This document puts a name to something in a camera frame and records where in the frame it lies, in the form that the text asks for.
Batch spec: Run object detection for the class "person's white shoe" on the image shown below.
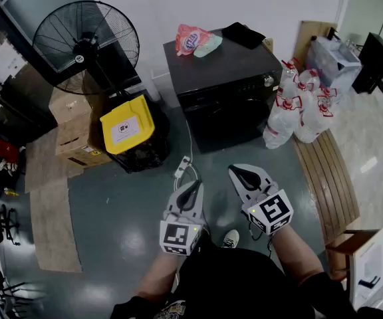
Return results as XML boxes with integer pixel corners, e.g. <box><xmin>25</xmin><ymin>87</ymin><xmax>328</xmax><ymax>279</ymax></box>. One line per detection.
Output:
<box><xmin>221</xmin><ymin>229</ymin><xmax>241</xmax><ymax>249</ymax></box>

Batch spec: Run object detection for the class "white wall conduit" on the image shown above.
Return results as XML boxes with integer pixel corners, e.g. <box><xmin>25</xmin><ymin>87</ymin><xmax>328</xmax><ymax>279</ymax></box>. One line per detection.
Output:
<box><xmin>143</xmin><ymin>0</ymin><xmax>162</xmax><ymax>101</ymax></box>

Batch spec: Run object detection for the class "white printed carton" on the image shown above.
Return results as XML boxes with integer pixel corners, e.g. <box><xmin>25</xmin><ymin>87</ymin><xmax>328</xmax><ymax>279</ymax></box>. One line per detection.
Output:
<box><xmin>348</xmin><ymin>227</ymin><xmax>383</xmax><ymax>310</ymax></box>

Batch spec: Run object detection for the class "yellow bin lid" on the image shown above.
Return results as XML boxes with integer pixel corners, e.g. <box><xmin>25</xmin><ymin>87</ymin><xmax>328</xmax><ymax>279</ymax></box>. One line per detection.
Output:
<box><xmin>99</xmin><ymin>94</ymin><xmax>156</xmax><ymax>156</ymax></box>

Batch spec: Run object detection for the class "red and white snack bag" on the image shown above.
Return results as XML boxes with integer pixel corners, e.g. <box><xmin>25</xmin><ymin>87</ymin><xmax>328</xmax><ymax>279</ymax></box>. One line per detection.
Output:
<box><xmin>175</xmin><ymin>23</ymin><xmax>213</xmax><ymax>57</ymax></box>

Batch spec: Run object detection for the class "flat cardboard floor sheet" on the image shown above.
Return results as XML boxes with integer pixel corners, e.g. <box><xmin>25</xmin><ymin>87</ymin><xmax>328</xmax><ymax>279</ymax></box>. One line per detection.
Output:
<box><xmin>24</xmin><ymin>128</ymin><xmax>83</xmax><ymax>274</ymax></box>

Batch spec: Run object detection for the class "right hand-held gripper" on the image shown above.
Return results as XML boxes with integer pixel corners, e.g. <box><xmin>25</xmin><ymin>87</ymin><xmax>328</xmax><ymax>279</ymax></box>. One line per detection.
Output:
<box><xmin>228</xmin><ymin>163</ymin><xmax>294</xmax><ymax>237</ymax></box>

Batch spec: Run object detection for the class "person's black shirt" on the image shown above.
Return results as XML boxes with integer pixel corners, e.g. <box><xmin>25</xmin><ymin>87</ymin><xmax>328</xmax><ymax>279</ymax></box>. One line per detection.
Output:
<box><xmin>110</xmin><ymin>241</ymin><xmax>360</xmax><ymax>319</ymax></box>

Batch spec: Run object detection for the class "small cardboard box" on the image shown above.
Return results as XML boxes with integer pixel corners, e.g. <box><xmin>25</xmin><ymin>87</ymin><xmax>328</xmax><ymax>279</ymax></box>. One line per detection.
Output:
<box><xmin>48</xmin><ymin>87</ymin><xmax>93</xmax><ymax>126</ymax></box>

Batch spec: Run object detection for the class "upright brown cardboard sheet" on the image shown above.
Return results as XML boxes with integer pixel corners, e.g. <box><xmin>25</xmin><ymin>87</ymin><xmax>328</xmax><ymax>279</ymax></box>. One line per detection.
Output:
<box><xmin>292</xmin><ymin>19</ymin><xmax>339</xmax><ymax>66</ymax></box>

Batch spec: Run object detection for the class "person's right forearm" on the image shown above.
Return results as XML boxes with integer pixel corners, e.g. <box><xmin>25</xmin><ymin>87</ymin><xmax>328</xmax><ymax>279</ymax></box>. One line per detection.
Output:
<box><xmin>270</xmin><ymin>223</ymin><xmax>326</xmax><ymax>287</ymax></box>

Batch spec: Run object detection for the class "large cardboard box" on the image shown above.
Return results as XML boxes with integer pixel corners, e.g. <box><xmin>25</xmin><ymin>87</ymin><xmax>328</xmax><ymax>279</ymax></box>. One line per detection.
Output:
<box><xmin>54</xmin><ymin>117</ymin><xmax>113</xmax><ymax>176</ymax></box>

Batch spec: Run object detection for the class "brown wooden stool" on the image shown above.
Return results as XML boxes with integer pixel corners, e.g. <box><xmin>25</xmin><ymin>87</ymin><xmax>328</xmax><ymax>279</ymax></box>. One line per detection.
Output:
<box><xmin>324</xmin><ymin>228</ymin><xmax>380</xmax><ymax>280</ymax></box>

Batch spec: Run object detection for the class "grey work table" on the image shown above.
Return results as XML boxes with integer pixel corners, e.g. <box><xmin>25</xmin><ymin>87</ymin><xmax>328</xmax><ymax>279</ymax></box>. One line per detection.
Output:
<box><xmin>162</xmin><ymin>27</ymin><xmax>284</xmax><ymax>155</ymax></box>

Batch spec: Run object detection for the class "wooden slatted bench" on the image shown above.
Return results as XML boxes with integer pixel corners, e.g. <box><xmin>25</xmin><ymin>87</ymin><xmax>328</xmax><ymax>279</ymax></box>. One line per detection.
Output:
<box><xmin>290</xmin><ymin>128</ymin><xmax>361</xmax><ymax>246</ymax></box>

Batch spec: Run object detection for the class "yellow lidded black bin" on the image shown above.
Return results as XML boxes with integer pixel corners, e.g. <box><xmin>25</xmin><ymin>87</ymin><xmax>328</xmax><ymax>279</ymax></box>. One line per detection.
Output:
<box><xmin>110</xmin><ymin>100</ymin><xmax>172</xmax><ymax>175</ymax></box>

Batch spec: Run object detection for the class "mint green pouch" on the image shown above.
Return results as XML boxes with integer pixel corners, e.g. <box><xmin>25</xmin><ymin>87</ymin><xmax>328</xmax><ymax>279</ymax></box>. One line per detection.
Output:
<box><xmin>193</xmin><ymin>33</ymin><xmax>223</xmax><ymax>58</ymax></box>

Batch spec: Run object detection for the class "clear plastic storage box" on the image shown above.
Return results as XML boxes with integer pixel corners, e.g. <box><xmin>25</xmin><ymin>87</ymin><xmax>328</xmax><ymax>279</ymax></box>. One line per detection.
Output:
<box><xmin>305</xmin><ymin>35</ymin><xmax>362</xmax><ymax>94</ymax></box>

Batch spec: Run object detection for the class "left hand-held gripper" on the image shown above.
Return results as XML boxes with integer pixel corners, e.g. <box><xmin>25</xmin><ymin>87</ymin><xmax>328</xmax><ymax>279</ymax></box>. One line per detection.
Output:
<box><xmin>160</xmin><ymin>180</ymin><xmax>206</xmax><ymax>257</ymax></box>

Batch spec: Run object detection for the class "black computer tower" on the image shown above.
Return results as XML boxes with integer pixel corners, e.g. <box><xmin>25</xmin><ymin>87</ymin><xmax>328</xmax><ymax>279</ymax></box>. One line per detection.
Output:
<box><xmin>351</xmin><ymin>31</ymin><xmax>383</xmax><ymax>95</ymax></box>

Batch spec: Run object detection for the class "black pedestal fan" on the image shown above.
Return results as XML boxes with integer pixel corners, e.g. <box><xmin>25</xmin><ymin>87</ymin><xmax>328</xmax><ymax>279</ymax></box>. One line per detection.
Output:
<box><xmin>32</xmin><ymin>0</ymin><xmax>141</xmax><ymax>99</ymax></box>

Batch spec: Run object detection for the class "white power strip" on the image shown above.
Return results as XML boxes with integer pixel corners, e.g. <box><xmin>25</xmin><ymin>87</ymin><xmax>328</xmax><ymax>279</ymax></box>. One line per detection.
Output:
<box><xmin>174</xmin><ymin>156</ymin><xmax>193</xmax><ymax>179</ymax></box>

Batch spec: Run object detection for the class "person's left forearm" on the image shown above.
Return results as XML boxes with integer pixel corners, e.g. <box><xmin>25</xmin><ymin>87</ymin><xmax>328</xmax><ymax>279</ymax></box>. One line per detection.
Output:
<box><xmin>135</xmin><ymin>249</ymin><xmax>189</xmax><ymax>302</ymax></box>

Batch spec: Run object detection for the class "black folded cloth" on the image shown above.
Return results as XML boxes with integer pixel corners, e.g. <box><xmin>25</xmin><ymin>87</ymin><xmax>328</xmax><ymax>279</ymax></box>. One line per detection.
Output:
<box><xmin>221</xmin><ymin>21</ymin><xmax>267</xmax><ymax>51</ymax></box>

